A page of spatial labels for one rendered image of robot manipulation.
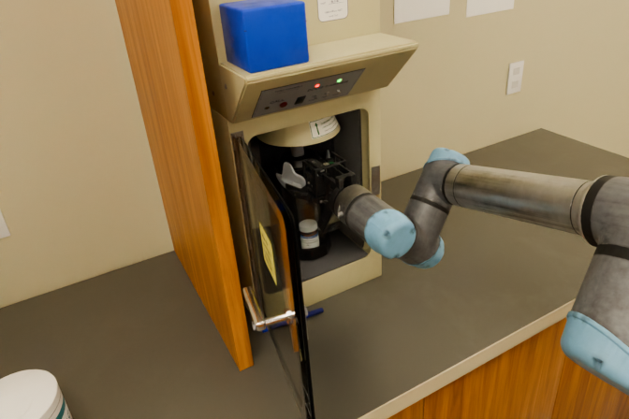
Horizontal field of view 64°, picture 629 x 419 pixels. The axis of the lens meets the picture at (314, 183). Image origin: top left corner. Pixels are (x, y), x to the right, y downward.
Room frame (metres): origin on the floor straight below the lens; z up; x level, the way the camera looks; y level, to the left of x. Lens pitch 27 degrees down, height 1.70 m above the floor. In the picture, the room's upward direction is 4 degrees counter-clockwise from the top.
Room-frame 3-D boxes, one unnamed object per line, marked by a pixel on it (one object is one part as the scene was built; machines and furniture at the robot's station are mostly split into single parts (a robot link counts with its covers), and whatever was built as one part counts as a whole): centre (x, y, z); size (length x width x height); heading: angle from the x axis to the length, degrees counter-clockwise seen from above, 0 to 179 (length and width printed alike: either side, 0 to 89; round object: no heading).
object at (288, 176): (0.93, 0.05, 1.24); 0.09 x 0.03 x 0.06; 52
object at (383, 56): (0.84, -0.03, 1.46); 0.32 x 0.12 x 0.10; 117
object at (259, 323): (0.58, 0.09, 1.20); 0.10 x 0.05 x 0.03; 17
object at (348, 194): (0.79, -0.07, 1.23); 0.08 x 0.05 x 0.08; 117
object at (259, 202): (0.66, 0.08, 1.19); 0.30 x 0.01 x 0.40; 17
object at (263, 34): (0.79, 0.06, 1.56); 0.10 x 0.10 x 0.09; 27
